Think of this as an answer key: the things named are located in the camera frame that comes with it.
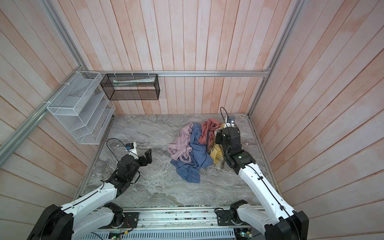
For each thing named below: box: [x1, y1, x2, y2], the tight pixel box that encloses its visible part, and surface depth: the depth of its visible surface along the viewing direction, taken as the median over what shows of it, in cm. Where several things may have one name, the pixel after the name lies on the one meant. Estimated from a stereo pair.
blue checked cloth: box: [170, 123, 214, 183], surface depth 87 cm
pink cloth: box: [168, 122, 193, 163], surface depth 90 cm
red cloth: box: [198, 118, 222, 148], surface depth 87 cm
